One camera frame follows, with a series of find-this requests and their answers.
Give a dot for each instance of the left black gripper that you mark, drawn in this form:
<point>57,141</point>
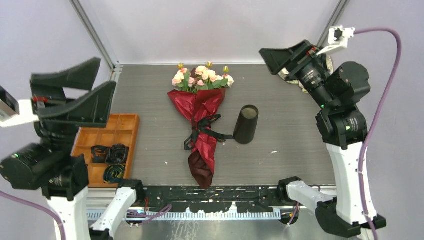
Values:
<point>94,107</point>

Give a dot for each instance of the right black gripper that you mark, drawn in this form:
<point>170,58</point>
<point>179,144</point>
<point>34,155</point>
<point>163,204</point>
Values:
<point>300,53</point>

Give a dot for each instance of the black gold-lettered ribbon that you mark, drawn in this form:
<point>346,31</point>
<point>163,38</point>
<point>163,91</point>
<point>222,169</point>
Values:
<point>204,126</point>

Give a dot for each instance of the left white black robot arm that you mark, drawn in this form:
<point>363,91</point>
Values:
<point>63,179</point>

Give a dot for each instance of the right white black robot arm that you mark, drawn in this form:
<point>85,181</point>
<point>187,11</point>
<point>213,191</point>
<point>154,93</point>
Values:
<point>343,129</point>

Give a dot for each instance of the black cylindrical vase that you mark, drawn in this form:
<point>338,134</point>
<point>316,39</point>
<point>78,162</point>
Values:
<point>246,124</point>

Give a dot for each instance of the cream patterned cloth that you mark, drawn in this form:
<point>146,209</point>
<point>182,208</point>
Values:
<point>312,75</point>

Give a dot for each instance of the orange wooden compartment tray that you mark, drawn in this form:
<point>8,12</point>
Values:
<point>120,129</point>

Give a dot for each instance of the rolled dark necktie upper-left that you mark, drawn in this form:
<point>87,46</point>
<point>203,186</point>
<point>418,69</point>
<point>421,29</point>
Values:
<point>99,154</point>

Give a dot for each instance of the rolled green patterned necktie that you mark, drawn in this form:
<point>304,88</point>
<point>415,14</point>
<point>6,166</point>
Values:
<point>114,174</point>

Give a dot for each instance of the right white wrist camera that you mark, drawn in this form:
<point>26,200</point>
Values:
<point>338,38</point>

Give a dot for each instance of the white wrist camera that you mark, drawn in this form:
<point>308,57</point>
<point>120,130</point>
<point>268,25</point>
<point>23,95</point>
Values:
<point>338,38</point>
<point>15,112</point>

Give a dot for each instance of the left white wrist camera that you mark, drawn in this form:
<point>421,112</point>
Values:
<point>15,112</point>

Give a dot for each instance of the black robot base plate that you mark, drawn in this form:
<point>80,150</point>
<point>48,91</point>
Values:
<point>215,199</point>

